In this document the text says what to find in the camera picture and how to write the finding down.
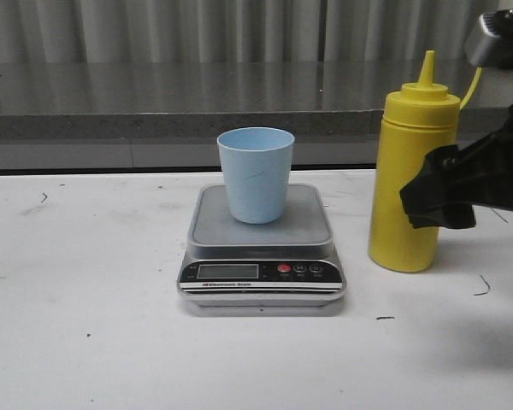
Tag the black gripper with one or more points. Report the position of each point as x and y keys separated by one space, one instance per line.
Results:
x=480 y=174

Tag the yellow squeeze bottle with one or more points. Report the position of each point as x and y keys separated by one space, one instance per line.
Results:
x=418 y=118

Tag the light blue plastic cup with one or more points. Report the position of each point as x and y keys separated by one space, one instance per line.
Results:
x=256 y=164

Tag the silver digital kitchen scale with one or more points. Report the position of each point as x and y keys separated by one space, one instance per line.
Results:
x=290 y=262

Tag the white pleated curtain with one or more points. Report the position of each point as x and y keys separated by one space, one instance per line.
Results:
x=234 y=31

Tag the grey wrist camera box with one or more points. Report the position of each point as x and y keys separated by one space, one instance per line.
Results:
x=490 y=43

